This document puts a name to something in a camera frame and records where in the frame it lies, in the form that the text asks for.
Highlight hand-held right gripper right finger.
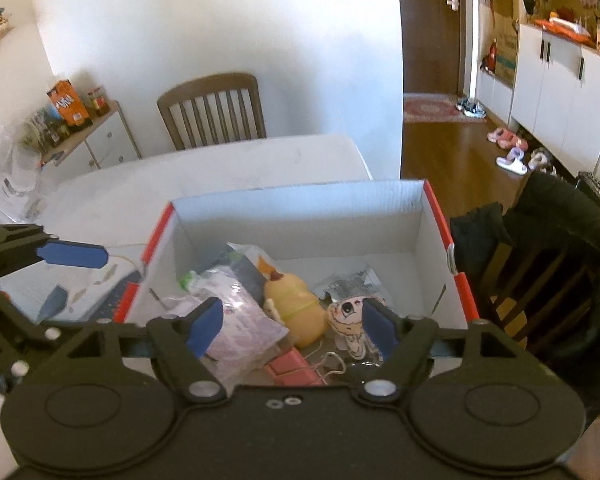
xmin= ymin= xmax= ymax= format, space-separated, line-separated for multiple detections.
xmin=359 ymin=299 xmax=548 ymax=405

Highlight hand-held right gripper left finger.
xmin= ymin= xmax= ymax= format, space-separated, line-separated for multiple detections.
xmin=47 ymin=297 xmax=229 ymax=405

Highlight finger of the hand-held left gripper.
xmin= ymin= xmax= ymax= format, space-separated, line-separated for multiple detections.
xmin=0 ymin=282 xmax=88 ymax=377
xmin=0 ymin=223 xmax=109 ymax=286

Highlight panda keychain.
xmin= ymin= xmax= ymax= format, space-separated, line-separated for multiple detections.
xmin=326 ymin=296 xmax=383 ymax=359

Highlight pink snack packet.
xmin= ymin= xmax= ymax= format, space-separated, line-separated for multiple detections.
xmin=162 ymin=267 xmax=291 ymax=386

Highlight clear printed packet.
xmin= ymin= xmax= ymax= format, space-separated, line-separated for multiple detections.
xmin=312 ymin=266 xmax=396 ymax=306

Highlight white wet wipes packet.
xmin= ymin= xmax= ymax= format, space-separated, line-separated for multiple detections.
xmin=180 ymin=242 xmax=281 ymax=311

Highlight yellow plush toy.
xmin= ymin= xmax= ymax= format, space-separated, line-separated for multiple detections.
xmin=262 ymin=270 xmax=329 ymax=347

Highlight pink binder clip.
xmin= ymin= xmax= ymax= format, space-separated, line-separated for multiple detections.
xmin=262 ymin=347 xmax=348 ymax=387

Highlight red cardboard box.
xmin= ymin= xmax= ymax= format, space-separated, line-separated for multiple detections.
xmin=112 ymin=179 xmax=481 ymax=356

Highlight marble patterned desktop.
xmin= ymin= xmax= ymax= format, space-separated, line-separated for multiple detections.
xmin=0 ymin=132 xmax=373 ymax=461

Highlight clear plastic bag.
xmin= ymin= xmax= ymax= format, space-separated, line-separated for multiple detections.
xmin=0 ymin=120 xmax=56 ymax=226

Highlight small white cabinet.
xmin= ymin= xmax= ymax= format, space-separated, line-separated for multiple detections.
xmin=40 ymin=100 xmax=143 ymax=181

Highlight orange snack bag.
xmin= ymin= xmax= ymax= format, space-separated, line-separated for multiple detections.
xmin=46 ymin=79 xmax=92 ymax=128

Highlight glass jars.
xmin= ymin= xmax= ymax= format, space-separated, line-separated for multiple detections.
xmin=86 ymin=86 xmax=111 ymax=117

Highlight dark wooden chair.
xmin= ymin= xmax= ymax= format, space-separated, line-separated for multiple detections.
xmin=475 ymin=210 xmax=600 ymax=361

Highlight chair with black jacket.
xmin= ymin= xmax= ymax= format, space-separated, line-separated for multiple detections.
xmin=450 ymin=170 xmax=600 ymax=361

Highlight white slippers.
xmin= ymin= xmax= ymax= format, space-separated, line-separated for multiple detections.
xmin=496 ymin=147 xmax=529 ymax=176

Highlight brown wooden chair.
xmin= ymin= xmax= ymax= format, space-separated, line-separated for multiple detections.
xmin=156 ymin=72 xmax=267 ymax=152

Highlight red patterned rug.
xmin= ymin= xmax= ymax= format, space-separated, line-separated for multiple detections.
xmin=403 ymin=96 xmax=473 ymax=123

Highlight pink shoes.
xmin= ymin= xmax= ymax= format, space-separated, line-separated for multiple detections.
xmin=487 ymin=127 xmax=528 ymax=150

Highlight dark sneakers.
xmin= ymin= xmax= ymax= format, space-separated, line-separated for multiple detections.
xmin=455 ymin=96 xmax=488 ymax=119

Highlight red bottle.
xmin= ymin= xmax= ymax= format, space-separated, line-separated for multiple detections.
xmin=481 ymin=40 xmax=501 ymax=73

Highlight white sideboard cabinet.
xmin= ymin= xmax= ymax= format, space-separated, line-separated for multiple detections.
xmin=510 ymin=22 xmax=600 ymax=178

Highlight brown door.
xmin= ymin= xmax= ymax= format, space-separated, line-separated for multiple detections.
xmin=397 ymin=0 xmax=476 ymax=96

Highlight orange tray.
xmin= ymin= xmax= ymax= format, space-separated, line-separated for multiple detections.
xmin=532 ymin=15 xmax=596 ymax=43

